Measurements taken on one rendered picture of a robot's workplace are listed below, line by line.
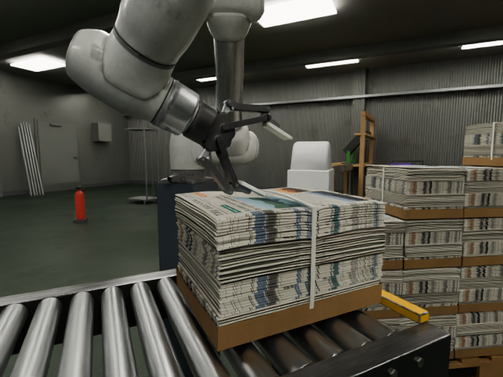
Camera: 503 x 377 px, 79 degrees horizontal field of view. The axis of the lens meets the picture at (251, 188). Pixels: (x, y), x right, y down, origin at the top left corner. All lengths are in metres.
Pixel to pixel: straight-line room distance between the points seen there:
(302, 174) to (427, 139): 5.13
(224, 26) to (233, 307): 0.81
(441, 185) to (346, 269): 1.03
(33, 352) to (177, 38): 0.55
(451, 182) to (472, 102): 7.48
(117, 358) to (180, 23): 0.52
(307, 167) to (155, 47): 3.91
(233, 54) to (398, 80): 8.11
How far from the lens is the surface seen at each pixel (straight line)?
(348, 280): 0.68
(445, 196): 1.64
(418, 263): 1.63
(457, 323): 1.88
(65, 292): 0.88
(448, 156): 8.94
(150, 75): 0.53
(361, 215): 0.65
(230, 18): 1.04
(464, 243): 1.75
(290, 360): 0.57
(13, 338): 0.78
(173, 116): 0.56
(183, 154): 1.36
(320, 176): 4.25
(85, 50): 0.55
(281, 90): 9.65
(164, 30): 0.49
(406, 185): 1.53
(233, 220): 0.49
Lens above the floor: 1.12
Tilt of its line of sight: 6 degrees down
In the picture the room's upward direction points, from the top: straight up
